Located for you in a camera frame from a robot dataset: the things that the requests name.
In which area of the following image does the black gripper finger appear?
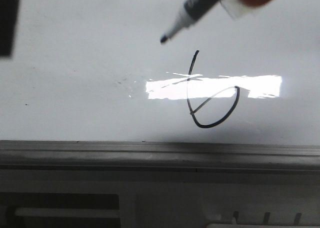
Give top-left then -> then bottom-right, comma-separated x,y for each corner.
0,0 -> 20,58

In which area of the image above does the black white whiteboard marker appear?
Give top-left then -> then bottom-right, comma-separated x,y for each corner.
159,0 -> 241,45

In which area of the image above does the white tray below whiteboard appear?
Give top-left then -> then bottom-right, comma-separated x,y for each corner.
0,169 -> 320,228

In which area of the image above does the white whiteboard with grey frame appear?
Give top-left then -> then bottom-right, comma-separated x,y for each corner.
0,0 -> 320,171

